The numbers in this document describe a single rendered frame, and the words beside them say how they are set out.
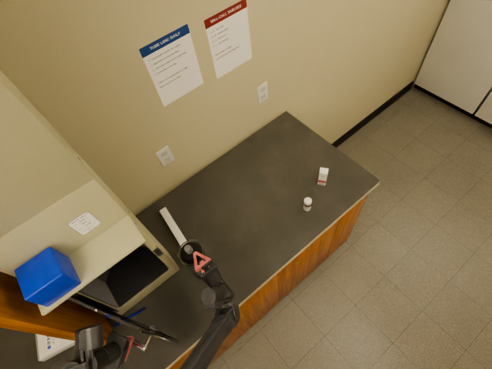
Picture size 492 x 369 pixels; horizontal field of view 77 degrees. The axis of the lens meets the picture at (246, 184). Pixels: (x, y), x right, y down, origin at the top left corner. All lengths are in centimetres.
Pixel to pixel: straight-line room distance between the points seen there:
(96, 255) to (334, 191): 112
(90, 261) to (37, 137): 41
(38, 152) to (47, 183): 9
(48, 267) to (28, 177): 26
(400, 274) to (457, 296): 37
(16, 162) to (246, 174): 115
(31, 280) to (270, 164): 120
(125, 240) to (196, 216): 67
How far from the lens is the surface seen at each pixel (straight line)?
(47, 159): 80
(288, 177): 166
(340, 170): 170
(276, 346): 233
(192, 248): 125
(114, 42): 121
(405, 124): 335
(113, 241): 100
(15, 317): 107
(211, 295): 109
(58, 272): 94
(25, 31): 114
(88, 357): 108
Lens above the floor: 232
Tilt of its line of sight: 57 degrees down
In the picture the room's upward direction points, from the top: 11 degrees counter-clockwise
